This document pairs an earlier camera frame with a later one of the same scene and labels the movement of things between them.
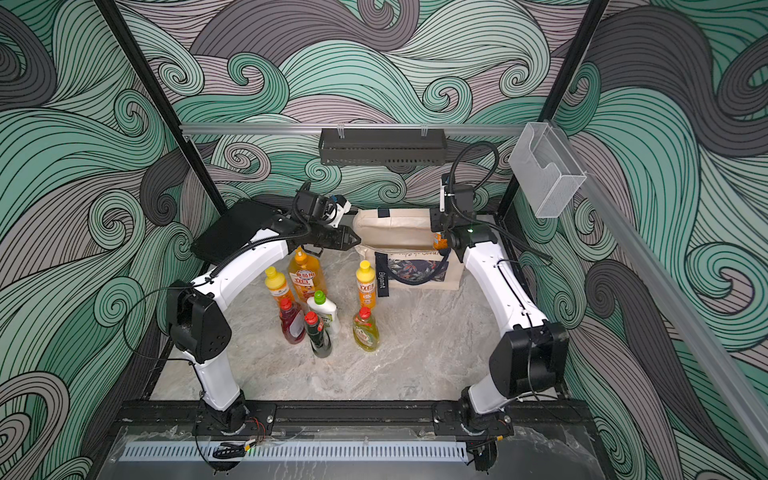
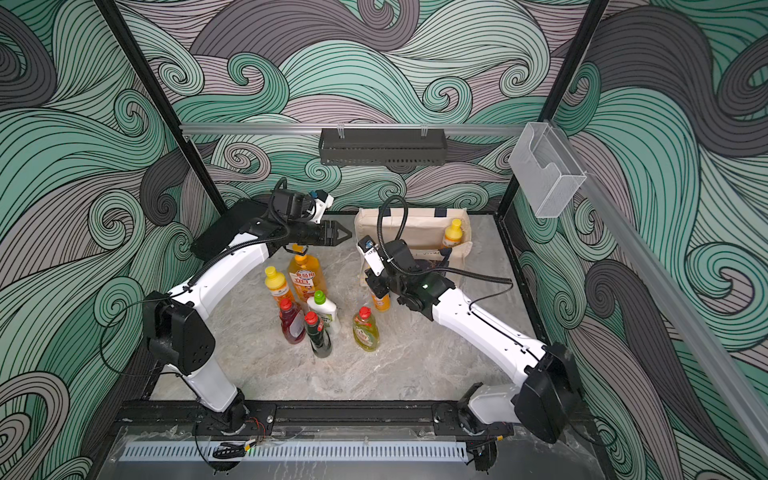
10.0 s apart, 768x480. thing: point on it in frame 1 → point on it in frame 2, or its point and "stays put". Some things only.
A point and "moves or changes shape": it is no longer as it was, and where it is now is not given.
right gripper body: x=439 y=222 → x=385 y=283
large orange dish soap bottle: x=305 y=276 stays put
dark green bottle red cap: x=320 y=340 stays put
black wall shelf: x=383 y=146 stays put
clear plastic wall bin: x=547 y=172 stays put
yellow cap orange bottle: x=439 y=242 moves or changes shape
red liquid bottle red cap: x=293 y=324 stays put
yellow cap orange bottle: x=366 y=287 → x=382 y=304
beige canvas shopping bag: x=400 y=243 stays put
